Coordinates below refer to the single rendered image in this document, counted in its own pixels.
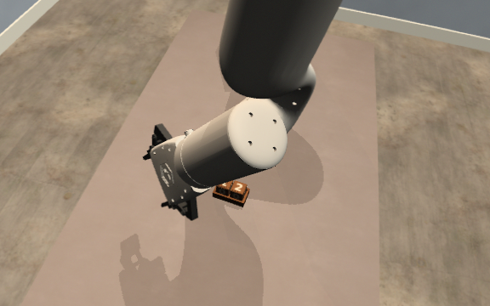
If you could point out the orange number cube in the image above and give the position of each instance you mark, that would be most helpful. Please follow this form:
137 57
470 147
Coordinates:
225 188
238 190

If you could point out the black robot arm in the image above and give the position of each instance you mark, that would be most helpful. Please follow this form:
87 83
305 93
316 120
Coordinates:
266 48

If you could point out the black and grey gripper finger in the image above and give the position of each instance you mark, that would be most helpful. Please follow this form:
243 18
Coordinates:
160 135
189 210

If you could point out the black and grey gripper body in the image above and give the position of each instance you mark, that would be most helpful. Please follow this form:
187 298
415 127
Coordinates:
174 188

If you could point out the brown wooden tray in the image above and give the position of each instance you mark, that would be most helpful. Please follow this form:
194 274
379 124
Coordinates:
230 199

